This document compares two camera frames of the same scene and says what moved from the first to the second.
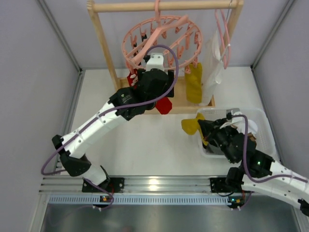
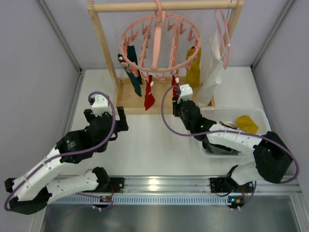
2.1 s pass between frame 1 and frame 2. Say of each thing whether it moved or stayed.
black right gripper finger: moved
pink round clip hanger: stayed
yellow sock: moved
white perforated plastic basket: stayed
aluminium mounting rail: stayed
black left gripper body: moved
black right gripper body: moved
